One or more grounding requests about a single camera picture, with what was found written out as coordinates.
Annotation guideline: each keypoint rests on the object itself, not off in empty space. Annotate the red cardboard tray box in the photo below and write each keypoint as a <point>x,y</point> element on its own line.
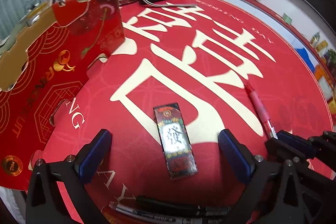
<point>46,66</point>

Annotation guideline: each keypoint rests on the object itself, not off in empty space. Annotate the round red wedding mat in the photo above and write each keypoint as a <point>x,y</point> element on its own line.
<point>199,58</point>

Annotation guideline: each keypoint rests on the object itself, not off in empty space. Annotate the black marker pen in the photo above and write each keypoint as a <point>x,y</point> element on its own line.
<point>180,209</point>

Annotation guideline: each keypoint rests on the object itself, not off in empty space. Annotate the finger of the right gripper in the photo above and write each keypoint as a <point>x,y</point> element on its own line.
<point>296,142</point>

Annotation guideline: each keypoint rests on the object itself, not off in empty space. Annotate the blue plastic bag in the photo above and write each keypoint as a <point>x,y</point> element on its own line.
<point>308,58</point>

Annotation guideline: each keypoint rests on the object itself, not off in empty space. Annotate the decorated mahjong lighter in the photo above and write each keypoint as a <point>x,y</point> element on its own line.
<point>175,141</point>

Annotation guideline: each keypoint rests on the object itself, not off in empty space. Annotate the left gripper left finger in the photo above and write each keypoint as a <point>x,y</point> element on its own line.
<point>44,202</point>

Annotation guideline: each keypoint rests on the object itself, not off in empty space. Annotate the pink grip red pen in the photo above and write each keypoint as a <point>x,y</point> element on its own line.
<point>261,111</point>

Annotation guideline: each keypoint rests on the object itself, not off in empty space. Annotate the silver grey marker pen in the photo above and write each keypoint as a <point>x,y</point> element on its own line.
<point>159,218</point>

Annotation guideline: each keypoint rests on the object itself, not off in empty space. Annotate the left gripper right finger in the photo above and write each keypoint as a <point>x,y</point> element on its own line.
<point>272,191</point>

